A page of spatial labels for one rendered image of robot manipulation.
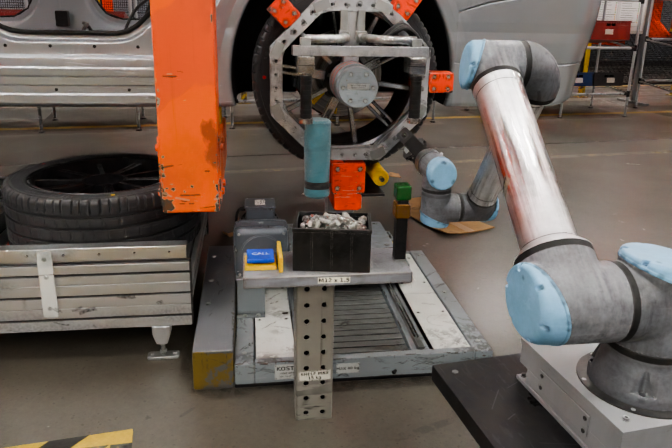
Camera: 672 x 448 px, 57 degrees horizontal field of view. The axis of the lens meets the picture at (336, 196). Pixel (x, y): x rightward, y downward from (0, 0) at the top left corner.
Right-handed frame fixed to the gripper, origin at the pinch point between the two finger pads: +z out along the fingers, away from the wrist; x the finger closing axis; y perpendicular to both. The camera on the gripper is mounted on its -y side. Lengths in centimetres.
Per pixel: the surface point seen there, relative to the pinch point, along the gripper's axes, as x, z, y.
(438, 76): 23.2, 0.0, -10.0
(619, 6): 309, 508, 235
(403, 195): -12, -60, -12
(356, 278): -35, -67, -7
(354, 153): -16.0, 4.2, -9.9
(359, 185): -22.5, -0.9, -1.7
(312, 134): -20.6, -12.2, -29.1
